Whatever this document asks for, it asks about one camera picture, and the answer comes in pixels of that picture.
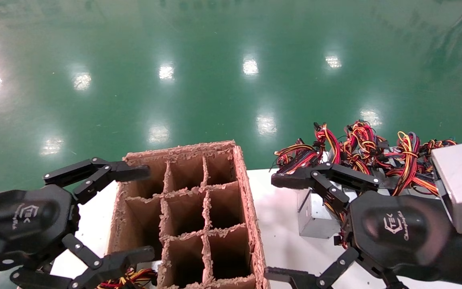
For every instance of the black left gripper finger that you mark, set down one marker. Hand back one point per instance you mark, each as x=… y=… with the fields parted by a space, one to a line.
x=128 y=172

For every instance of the brown divided cardboard box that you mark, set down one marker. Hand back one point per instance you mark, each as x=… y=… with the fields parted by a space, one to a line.
x=223 y=200

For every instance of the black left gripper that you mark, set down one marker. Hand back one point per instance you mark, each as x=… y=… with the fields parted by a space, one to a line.
x=22 y=224

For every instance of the silver metal power supply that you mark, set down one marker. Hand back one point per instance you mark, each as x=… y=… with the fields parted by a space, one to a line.
x=315 y=220

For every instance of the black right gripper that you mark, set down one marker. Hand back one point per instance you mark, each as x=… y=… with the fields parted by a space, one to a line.
x=399 y=233

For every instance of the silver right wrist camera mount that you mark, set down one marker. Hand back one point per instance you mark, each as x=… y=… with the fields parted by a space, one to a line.
x=461 y=184

